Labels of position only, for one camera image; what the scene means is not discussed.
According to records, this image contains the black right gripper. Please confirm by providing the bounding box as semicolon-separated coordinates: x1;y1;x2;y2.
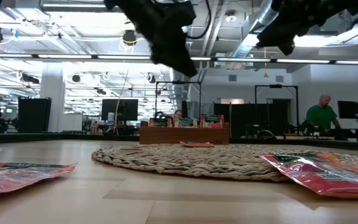
255;0;332;56

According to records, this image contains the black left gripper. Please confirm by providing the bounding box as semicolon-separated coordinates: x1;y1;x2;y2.
104;0;198;78

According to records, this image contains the orange Ahmad tea packet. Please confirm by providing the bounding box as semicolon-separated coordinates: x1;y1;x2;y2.
179;141;216;148
0;161;78;198
259;151;358;200
149;117;173;128

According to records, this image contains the beige cinnamon tea packet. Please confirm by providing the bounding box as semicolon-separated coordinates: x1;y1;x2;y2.
178;117;198;128

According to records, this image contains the red strawberry tea packet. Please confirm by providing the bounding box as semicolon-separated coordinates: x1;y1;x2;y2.
200;113;225;129

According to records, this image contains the wooden compartment tea box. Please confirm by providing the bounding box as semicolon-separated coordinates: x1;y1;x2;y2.
139;126;230;146

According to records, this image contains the black computer monitor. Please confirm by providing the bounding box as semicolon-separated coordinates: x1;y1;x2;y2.
101;98;139;122
337;100;358;119

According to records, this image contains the black partition panel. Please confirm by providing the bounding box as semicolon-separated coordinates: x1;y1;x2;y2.
213;102;291;138
17;96;52;134

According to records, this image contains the long LED light bar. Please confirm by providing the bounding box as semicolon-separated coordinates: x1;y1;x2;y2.
0;53;358;65

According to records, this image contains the round woven straw placemat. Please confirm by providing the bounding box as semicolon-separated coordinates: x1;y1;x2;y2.
91;143;358;183

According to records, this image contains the silver ventilation duct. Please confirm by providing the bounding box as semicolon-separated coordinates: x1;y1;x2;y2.
228;0;279;60

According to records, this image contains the black stand frame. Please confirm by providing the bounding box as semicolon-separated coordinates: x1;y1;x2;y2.
155;80;202;121
254;83;299;134

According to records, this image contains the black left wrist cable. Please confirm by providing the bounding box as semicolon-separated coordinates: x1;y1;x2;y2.
183;0;213;40

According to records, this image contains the black aluminium table frame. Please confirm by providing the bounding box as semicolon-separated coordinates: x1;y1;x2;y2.
0;132;358;147

